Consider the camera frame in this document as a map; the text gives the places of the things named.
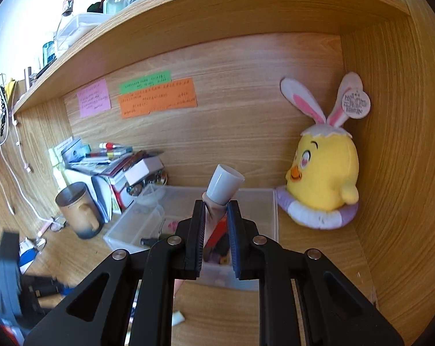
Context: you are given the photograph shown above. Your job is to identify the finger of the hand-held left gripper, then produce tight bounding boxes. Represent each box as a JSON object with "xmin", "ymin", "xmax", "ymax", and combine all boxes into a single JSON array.
[{"xmin": 21, "ymin": 274, "xmax": 76, "ymax": 309}]

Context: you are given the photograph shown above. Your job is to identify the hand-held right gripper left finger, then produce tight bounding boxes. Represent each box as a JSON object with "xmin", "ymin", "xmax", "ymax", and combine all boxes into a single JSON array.
[{"xmin": 23, "ymin": 199, "xmax": 207, "ymax": 346}]

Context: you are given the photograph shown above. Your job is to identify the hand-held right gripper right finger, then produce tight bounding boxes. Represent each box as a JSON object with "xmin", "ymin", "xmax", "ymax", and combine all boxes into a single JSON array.
[{"xmin": 227, "ymin": 200, "xmax": 405, "ymax": 346}]

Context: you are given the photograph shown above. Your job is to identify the clear plastic storage box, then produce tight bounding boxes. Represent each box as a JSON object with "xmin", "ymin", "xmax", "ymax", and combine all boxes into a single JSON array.
[{"xmin": 103, "ymin": 185, "xmax": 279, "ymax": 292}]

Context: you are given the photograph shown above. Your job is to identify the white capped cream tube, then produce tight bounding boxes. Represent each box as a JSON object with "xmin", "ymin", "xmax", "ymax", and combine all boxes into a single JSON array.
[{"xmin": 173, "ymin": 164, "xmax": 246, "ymax": 296}]

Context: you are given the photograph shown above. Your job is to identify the red tube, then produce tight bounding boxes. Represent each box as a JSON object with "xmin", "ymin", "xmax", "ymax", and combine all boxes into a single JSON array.
[{"xmin": 207, "ymin": 219, "xmax": 228, "ymax": 250}]

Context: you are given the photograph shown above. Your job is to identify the blue white packet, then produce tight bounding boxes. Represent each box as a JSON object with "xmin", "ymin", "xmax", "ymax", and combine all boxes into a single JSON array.
[{"xmin": 18, "ymin": 240, "xmax": 47, "ymax": 274}]

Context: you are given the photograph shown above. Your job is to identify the small clear plastic dish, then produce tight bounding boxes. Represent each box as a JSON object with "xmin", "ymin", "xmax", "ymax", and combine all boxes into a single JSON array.
[{"xmin": 136, "ymin": 184, "xmax": 165, "ymax": 210}]

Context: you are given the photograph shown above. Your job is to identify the tin of colourful beads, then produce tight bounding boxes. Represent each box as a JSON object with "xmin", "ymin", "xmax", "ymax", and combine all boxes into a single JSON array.
[{"xmin": 125, "ymin": 171, "xmax": 168, "ymax": 197}]

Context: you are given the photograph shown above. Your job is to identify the brown ceramic mug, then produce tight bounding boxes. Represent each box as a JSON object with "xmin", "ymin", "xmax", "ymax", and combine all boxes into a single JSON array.
[{"xmin": 55, "ymin": 182, "xmax": 106, "ymax": 239}]

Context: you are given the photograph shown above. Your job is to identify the white cardboard box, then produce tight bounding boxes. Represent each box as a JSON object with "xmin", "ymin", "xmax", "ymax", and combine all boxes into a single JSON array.
[{"xmin": 124, "ymin": 159, "xmax": 165, "ymax": 187}]

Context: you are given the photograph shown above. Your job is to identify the yellow chick plush toy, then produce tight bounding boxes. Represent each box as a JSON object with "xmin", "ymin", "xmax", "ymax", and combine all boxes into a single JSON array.
[{"xmin": 277, "ymin": 72, "xmax": 372, "ymax": 230}]

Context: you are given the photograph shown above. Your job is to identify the stack of books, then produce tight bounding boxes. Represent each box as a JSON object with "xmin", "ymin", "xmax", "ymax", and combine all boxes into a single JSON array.
[{"xmin": 64, "ymin": 140, "xmax": 165, "ymax": 220}]

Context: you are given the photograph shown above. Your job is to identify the pale green small bottles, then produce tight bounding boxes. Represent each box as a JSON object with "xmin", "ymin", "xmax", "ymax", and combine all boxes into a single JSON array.
[{"xmin": 48, "ymin": 147, "xmax": 67, "ymax": 188}]

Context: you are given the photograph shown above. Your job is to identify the orange sticky note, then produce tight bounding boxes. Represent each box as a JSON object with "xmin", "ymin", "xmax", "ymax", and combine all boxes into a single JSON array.
[{"xmin": 118, "ymin": 77, "xmax": 198, "ymax": 119}]

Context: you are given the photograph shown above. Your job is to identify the green sticky note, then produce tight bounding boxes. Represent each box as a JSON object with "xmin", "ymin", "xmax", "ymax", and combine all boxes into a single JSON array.
[{"xmin": 118, "ymin": 70, "xmax": 172, "ymax": 94}]

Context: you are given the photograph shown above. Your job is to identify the pink sticky note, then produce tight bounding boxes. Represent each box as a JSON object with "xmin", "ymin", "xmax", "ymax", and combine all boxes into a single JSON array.
[{"xmin": 77, "ymin": 78, "xmax": 112, "ymax": 118}]

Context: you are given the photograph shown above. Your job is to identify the yellow cloth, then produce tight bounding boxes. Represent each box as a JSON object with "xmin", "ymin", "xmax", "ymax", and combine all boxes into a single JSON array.
[{"xmin": 5, "ymin": 78, "xmax": 17, "ymax": 109}]

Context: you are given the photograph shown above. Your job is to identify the wooden shelf board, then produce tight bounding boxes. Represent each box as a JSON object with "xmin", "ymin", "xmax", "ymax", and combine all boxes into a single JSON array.
[{"xmin": 14, "ymin": 0, "xmax": 410, "ymax": 116}]

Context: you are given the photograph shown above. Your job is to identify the teal drinking glass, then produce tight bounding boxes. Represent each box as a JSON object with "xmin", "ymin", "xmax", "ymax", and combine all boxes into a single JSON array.
[{"xmin": 42, "ymin": 40, "xmax": 57, "ymax": 67}]

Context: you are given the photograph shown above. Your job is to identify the clear lidded plastic container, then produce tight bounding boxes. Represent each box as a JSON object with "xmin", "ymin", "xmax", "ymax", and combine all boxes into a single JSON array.
[{"xmin": 55, "ymin": 12, "xmax": 106, "ymax": 58}]

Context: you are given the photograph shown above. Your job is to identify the clear bottle dark cap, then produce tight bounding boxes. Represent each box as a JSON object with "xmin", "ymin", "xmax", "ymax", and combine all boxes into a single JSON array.
[{"xmin": 55, "ymin": 0, "xmax": 76, "ymax": 44}]

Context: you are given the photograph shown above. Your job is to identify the pink keychain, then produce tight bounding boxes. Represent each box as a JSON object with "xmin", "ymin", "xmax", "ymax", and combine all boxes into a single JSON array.
[{"xmin": 40, "ymin": 218, "xmax": 66, "ymax": 232}]

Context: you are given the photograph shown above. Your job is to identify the white cable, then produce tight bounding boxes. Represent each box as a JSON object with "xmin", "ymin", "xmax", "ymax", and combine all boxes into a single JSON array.
[{"xmin": 0, "ymin": 90, "xmax": 65, "ymax": 226}]

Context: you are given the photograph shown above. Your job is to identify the black braided cord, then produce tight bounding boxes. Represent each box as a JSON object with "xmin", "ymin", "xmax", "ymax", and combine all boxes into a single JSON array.
[{"xmin": 0, "ymin": 86, "xmax": 8, "ymax": 138}]

